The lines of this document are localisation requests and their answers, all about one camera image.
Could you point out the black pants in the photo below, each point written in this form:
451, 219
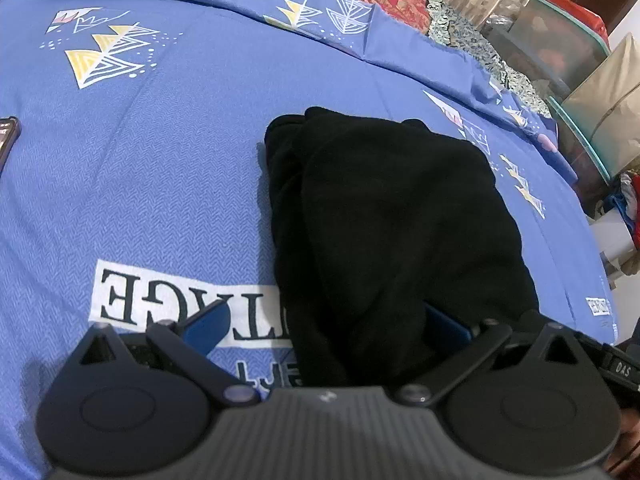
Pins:
373, 222

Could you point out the black smartphone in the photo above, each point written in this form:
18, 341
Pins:
10, 130

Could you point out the person's right hand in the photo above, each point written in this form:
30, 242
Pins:
623, 462

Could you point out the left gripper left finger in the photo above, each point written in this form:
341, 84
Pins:
182, 348

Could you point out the pile of colourful clothes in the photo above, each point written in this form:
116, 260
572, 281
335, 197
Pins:
624, 198

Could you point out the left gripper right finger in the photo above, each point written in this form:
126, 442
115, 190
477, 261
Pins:
455, 351

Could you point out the blue printed bedsheet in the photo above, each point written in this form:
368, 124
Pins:
137, 188

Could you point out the beige fabric storage bag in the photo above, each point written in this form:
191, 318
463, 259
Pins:
605, 107

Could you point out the clear storage bin teal lid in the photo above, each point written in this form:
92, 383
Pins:
548, 45

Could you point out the lower clear bin teal lid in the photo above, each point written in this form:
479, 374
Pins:
593, 179

